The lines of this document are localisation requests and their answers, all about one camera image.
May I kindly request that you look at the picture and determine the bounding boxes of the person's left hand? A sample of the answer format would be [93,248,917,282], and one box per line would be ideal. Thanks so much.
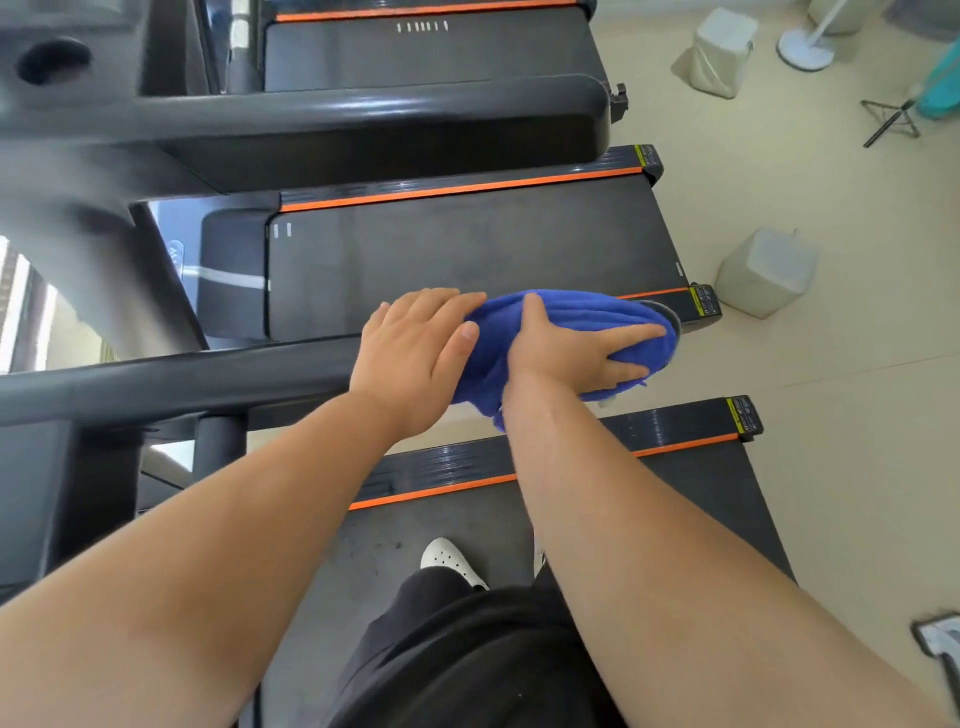
[348,287,489,441]

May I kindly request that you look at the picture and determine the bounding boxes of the person's right hand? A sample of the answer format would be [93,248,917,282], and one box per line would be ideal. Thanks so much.
[502,292,669,397]

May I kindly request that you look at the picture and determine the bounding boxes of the blue cleaning cloth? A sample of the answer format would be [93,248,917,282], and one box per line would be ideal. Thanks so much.
[449,288,682,434]

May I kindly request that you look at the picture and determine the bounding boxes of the person's right forearm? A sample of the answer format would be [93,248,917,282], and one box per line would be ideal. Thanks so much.
[500,371,946,728]

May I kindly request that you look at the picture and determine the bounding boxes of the person's left forearm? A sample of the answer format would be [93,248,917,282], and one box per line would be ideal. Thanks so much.
[0,389,410,728]

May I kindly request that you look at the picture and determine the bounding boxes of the neighbouring black treadmill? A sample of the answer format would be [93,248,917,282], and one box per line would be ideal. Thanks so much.
[0,0,724,361]

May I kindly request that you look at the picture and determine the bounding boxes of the person's left white clog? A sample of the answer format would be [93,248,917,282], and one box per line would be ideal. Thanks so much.
[419,536,490,592]

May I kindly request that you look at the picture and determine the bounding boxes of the person's black shorts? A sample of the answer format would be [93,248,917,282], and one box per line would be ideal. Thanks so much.
[326,566,628,728]

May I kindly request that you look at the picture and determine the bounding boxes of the pale bin with white liner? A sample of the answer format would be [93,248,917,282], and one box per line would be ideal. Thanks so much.
[713,228,820,321]
[688,7,760,100]

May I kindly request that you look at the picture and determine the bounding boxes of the metal window track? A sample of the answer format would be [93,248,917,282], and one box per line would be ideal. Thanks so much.
[0,239,60,374]

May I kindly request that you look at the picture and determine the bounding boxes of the white round fan base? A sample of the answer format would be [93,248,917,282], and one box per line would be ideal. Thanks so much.
[776,0,856,73]

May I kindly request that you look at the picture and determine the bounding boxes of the black folding stand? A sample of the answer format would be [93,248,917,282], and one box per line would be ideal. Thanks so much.
[860,97,922,149]

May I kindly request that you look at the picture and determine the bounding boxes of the teal cloth object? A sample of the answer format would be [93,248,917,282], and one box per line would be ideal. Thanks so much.
[914,41,960,121]

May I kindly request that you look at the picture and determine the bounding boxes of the white device with black edge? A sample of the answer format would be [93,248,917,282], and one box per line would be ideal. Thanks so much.
[910,612,960,714]

